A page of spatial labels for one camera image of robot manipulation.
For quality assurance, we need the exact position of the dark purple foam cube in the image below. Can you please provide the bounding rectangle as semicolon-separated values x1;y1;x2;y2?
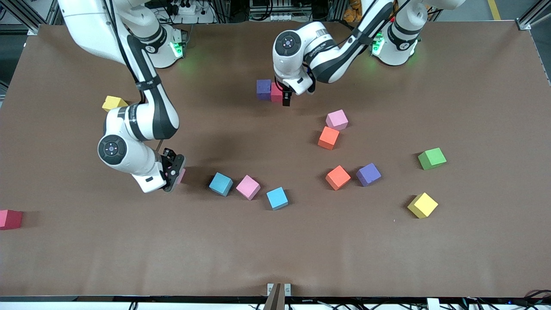
256;79;272;101

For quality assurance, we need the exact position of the pale pink foam cube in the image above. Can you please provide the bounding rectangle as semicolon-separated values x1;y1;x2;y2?
325;109;349;131

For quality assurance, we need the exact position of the light blue foam cube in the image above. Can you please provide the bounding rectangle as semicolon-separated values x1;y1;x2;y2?
266;186;289;211
209;172;234;197

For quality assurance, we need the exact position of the orange foam cube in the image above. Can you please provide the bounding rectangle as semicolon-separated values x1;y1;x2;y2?
317;126;341;151
325;165;351;191

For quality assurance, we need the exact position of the brown table cover sheet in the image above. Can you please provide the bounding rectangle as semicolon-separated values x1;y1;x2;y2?
0;21;551;298

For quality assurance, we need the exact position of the yellow foam cube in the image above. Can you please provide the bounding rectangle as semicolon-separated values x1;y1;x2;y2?
102;95;129;113
407;192;439;219

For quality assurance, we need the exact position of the orange fruit net bag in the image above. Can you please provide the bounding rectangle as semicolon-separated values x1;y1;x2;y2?
344;0;363;23

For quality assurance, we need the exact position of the violet blue foam cube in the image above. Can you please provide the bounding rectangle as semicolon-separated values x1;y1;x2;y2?
356;163;382;187

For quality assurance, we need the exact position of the green foam cube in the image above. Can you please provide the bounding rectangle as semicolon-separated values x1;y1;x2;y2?
418;147;447;171

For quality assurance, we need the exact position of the small metal bracket plate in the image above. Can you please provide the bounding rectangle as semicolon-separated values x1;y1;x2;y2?
267;283;291;298

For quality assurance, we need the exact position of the aluminium frame profile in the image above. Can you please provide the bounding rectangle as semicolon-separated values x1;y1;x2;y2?
517;0;551;31
0;0;65;35

